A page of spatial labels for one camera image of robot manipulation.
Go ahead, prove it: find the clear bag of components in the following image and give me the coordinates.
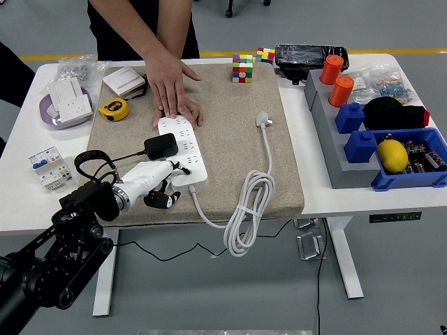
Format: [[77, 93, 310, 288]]
[[348, 65, 404, 105]]

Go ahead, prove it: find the small white panel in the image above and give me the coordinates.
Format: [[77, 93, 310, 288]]
[[44, 104, 61, 122]]

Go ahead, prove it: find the white switch panel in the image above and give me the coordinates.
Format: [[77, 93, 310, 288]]
[[47, 77, 85, 110]]

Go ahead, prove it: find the white table leg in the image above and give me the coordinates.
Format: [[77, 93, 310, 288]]
[[91, 228, 120, 318], [323, 216, 365, 300]]

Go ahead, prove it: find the person's right hand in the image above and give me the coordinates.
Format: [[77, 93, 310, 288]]
[[145, 48, 203, 119]]

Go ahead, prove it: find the blue plastic bin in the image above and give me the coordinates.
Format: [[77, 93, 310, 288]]
[[370, 126, 447, 193]]

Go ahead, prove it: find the dark maroon capacitor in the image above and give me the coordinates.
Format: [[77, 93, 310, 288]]
[[404, 139, 434, 158], [404, 157, 432, 175], [424, 149, 447, 173]]

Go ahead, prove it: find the clear bag of screws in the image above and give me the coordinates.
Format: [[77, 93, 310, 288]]
[[57, 54, 111, 89]]

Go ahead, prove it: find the silver metal bracket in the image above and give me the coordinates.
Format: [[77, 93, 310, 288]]
[[294, 218, 321, 231], [297, 230, 328, 262]]

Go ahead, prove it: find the white power strip with cord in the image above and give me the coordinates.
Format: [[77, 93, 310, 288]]
[[156, 110, 277, 258]]

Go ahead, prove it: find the purple dish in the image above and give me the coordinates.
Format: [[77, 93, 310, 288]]
[[38, 87, 95, 132]]

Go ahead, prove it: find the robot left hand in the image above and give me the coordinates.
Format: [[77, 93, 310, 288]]
[[118, 159, 192, 209]]

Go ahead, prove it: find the person's left hand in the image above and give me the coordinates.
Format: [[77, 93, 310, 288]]
[[152, 99, 205, 130]]

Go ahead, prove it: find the clear bag of blue resistors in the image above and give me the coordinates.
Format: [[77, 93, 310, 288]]
[[378, 75, 419, 106]]

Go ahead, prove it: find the small colourful puzzle cube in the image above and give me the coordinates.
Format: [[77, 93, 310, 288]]
[[254, 47, 277, 66]]

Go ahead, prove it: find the grey stepped block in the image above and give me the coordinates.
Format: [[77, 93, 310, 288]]
[[303, 68, 383, 191]]

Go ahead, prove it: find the blue block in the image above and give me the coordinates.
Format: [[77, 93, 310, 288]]
[[335, 102, 366, 135], [344, 130, 380, 165]]

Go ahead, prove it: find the white socket panel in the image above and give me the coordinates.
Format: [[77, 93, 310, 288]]
[[57, 95, 94, 125]]

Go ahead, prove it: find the person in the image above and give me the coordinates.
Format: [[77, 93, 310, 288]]
[[87, 0, 200, 62], [0, 41, 36, 109]]

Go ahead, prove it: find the white wall switch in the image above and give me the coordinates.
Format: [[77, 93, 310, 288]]
[[102, 66, 147, 98]]

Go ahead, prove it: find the orange cylinder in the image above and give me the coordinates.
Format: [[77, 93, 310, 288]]
[[328, 75, 356, 109], [319, 54, 345, 87]]

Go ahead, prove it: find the white blue circuit breaker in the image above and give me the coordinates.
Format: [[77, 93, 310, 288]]
[[28, 146, 74, 192]]

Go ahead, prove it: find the black case in plastic wrap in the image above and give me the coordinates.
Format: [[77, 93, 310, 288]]
[[274, 43, 351, 86]]

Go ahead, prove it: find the grey-brown mat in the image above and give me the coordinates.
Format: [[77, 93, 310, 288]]
[[87, 62, 305, 227]]

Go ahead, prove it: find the large colourful puzzle cube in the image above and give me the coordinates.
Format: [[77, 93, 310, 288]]
[[231, 54, 254, 85]]

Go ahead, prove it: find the black office chair base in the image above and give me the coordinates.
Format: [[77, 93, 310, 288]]
[[224, 0, 272, 18]]

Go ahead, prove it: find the black hanging cable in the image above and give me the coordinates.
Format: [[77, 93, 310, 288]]
[[315, 217, 329, 335]]

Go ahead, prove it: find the black table control panel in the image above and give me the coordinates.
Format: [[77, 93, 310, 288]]
[[369, 211, 423, 225]]

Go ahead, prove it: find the black cloth with red patch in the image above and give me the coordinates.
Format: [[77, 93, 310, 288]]
[[362, 96, 431, 132]]

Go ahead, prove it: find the yellow lemon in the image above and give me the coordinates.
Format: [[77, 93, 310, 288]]
[[376, 140, 410, 175]]

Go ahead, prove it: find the black plug with cord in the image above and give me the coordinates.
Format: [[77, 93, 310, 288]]
[[104, 133, 293, 262]]

